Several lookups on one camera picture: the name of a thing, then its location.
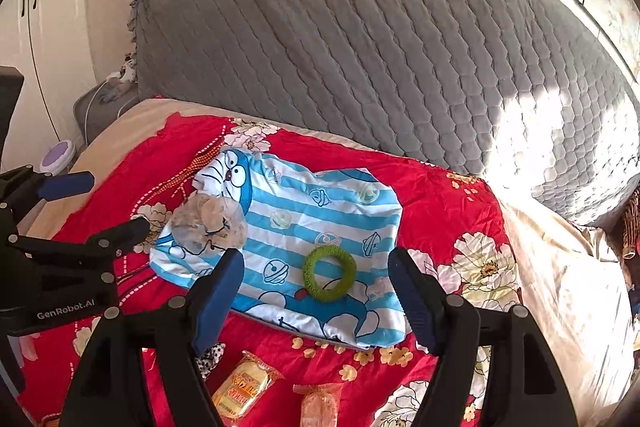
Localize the purple white round container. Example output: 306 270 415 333
39 140 76 176

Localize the beige sheer scrunchie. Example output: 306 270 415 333
169 192 248 257

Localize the yellow packaged rice cracker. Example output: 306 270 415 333
212 350 283 426

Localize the red floral bedspread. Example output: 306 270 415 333
14 110 524 427

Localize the white wardrobe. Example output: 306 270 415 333
1 0 96 168

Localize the blue striped cartoon cloth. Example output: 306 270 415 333
150 147 408 348

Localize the green fuzzy scrunchie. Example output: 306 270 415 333
303 245 357 303

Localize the grey quilted headboard cover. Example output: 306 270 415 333
129 0 639 228

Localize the grey bedside stool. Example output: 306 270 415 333
73 82 140 145

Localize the clear packaged wafer snack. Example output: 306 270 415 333
293 384 344 427

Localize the white charging cable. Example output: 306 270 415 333
81 76 132 145

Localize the leopard print scrunchie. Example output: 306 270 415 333
195 343 226 381

